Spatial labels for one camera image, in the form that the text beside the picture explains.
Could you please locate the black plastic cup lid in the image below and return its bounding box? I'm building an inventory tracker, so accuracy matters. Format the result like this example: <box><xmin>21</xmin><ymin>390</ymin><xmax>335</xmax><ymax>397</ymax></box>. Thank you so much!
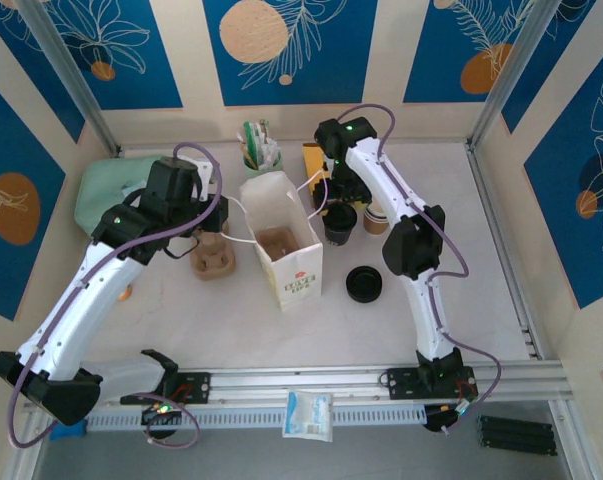
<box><xmin>322</xmin><ymin>202</ymin><xmax>359</xmax><ymax>232</ymax></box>

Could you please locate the brown white paper cup stack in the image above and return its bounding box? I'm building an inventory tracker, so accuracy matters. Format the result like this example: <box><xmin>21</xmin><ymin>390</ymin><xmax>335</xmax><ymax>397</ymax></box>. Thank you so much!
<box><xmin>363</xmin><ymin>204</ymin><xmax>388</xmax><ymax>235</ymax></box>

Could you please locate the black paper coffee cup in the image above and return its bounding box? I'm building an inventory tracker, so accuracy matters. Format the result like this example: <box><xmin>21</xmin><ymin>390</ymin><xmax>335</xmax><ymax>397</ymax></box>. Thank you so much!
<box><xmin>324</xmin><ymin>222</ymin><xmax>356</xmax><ymax>248</ymax></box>

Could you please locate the brown pulp cup carrier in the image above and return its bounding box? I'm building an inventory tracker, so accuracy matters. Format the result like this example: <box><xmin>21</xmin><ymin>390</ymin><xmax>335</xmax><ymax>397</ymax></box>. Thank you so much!
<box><xmin>190</xmin><ymin>232</ymin><xmax>237</xmax><ymax>281</ymax></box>
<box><xmin>257</xmin><ymin>227</ymin><xmax>302</xmax><ymax>261</ymax></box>

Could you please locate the white paper takeout bag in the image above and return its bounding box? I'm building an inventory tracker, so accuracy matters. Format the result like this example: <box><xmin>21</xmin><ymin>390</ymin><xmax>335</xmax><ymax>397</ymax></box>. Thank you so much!
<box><xmin>219</xmin><ymin>169</ymin><xmax>332</xmax><ymax>314</ymax></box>

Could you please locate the yellow napkin stack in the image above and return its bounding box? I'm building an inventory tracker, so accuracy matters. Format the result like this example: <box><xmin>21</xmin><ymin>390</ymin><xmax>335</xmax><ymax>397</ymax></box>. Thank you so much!
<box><xmin>302</xmin><ymin>143</ymin><xmax>327</xmax><ymax>199</ymax></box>

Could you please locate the mint green holder cup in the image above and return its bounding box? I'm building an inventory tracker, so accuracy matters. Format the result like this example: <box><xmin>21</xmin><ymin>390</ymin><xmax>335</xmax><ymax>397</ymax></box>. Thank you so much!
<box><xmin>243</xmin><ymin>149</ymin><xmax>285</xmax><ymax>180</ymax></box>

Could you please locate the green plastic container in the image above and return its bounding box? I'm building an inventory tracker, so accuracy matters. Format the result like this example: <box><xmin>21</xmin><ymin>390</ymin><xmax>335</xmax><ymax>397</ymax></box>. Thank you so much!
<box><xmin>74</xmin><ymin>155</ymin><xmax>162</xmax><ymax>236</ymax></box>

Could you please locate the black cup lid stack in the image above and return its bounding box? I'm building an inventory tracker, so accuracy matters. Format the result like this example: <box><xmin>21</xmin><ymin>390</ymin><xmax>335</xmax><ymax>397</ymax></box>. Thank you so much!
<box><xmin>344</xmin><ymin>264</ymin><xmax>385</xmax><ymax>304</ymax></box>

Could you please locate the green white sachet stick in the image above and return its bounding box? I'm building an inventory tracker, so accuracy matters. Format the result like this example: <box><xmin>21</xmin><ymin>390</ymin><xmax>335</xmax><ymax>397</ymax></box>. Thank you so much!
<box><xmin>242</xmin><ymin>119</ymin><xmax>262</xmax><ymax>157</ymax></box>

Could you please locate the white blue plastic packet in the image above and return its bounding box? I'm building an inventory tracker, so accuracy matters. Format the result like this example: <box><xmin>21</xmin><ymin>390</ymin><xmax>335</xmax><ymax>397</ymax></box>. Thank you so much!
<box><xmin>281</xmin><ymin>389</ymin><xmax>335</xmax><ymax>444</ymax></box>

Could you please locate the blue plastic clip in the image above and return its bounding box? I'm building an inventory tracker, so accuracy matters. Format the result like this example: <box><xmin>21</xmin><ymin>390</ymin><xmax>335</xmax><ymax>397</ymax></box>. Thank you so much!
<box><xmin>50</xmin><ymin>419</ymin><xmax>88</xmax><ymax>441</ymax></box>

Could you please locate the black ribbed block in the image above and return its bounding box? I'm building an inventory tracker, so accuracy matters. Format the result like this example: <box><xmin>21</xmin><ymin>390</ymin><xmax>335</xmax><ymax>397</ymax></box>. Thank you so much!
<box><xmin>477</xmin><ymin>414</ymin><xmax>559</xmax><ymax>457</ymax></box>

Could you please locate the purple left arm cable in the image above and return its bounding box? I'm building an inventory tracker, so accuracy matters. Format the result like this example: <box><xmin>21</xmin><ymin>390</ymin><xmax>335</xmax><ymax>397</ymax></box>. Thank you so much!
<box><xmin>6</xmin><ymin>142</ymin><xmax>226</xmax><ymax>450</ymax></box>

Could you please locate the aluminium frame post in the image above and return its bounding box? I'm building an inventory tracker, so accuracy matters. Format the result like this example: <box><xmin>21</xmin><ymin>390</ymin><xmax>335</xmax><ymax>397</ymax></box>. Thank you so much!
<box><xmin>466</xmin><ymin>0</ymin><xmax>566</xmax><ymax>154</ymax></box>
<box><xmin>16</xmin><ymin>0</ymin><xmax>123</xmax><ymax>157</ymax></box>

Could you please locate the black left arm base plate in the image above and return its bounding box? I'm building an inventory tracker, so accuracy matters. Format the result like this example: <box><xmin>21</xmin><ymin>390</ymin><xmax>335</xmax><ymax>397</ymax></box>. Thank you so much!
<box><xmin>119</xmin><ymin>370</ymin><xmax>212</xmax><ymax>405</ymax></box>

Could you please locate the aluminium front rail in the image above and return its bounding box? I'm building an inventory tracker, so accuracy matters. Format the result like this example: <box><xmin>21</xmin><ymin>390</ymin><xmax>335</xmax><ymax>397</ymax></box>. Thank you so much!
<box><xmin>23</xmin><ymin>360</ymin><xmax>576</xmax><ymax>414</ymax></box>

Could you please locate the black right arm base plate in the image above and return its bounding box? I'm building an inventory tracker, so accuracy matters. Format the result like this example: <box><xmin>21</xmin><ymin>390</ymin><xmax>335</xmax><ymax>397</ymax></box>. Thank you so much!
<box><xmin>384</xmin><ymin>367</ymin><xmax>479</xmax><ymax>401</ymax></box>

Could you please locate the grey slotted cable duct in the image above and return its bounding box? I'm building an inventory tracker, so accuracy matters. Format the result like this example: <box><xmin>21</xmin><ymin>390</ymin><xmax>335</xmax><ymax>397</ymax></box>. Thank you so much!
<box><xmin>85</xmin><ymin>404</ymin><xmax>428</xmax><ymax>432</ymax></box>

